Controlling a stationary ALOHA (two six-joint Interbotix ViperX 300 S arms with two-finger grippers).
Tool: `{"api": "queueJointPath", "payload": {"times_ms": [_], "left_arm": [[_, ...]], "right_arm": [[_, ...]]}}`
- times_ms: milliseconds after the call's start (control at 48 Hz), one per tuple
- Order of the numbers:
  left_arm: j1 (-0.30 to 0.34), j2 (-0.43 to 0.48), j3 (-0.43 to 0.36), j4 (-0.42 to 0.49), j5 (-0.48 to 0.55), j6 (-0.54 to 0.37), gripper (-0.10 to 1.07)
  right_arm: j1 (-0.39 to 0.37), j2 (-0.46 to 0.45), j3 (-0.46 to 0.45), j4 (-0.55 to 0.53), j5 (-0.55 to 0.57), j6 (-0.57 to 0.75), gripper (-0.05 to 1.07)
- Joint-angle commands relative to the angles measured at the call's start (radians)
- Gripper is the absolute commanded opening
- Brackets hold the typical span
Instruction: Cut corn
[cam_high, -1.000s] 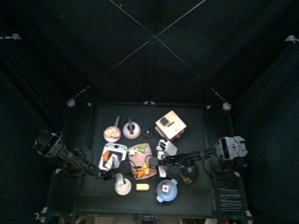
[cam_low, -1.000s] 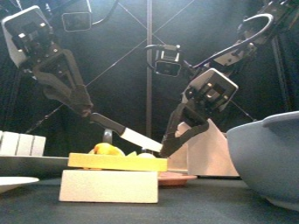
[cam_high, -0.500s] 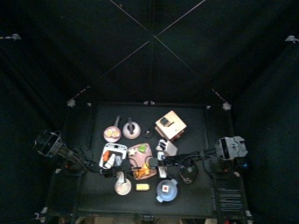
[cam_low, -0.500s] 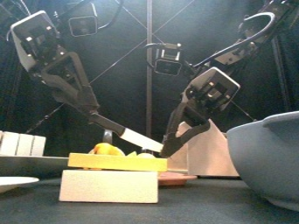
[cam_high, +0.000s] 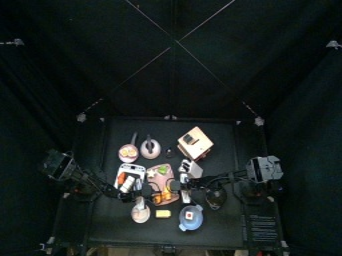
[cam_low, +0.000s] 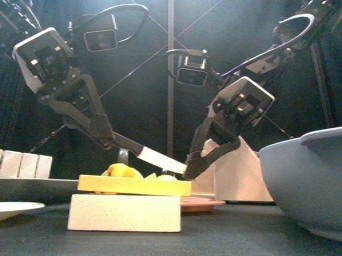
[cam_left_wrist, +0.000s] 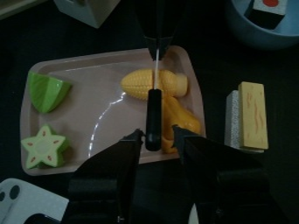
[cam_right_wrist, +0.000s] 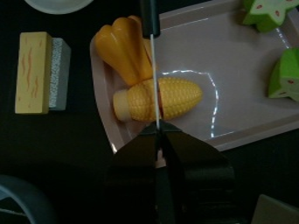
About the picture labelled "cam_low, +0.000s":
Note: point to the pale yellow toy corn piece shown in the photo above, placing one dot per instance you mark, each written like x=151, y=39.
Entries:
x=162, y=178

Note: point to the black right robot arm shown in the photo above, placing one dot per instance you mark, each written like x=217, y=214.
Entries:
x=321, y=8

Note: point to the orange-yellow toy corn piece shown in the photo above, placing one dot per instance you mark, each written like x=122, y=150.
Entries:
x=122, y=170

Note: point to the wooden knife block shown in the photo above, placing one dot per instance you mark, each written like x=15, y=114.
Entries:
x=245, y=176

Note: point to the white sliced toy block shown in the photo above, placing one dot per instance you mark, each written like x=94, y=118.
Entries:
x=27, y=165

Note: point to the pink cutting board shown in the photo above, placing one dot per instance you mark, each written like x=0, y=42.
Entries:
x=205, y=204

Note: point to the yellow rectangular slab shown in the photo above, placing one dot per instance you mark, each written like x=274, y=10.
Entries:
x=134, y=186

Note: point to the blue bowl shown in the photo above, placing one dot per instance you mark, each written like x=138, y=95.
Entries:
x=308, y=186

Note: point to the grey rectangular tray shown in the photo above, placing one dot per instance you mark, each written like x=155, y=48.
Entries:
x=35, y=190

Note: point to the cream rectangular block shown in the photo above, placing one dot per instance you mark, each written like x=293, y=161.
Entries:
x=125, y=213

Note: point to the white plate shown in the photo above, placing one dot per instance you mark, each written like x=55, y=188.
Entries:
x=18, y=208

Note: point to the grey vertical frame pole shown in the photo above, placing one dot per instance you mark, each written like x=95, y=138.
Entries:
x=171, y=116

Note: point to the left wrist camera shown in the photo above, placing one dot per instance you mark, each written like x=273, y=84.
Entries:
x=102, y=40

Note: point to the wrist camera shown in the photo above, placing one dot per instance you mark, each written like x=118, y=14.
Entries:
x=102, y=40
x=192, y=77

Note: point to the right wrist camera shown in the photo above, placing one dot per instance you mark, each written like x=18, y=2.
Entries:
x=192, y=77

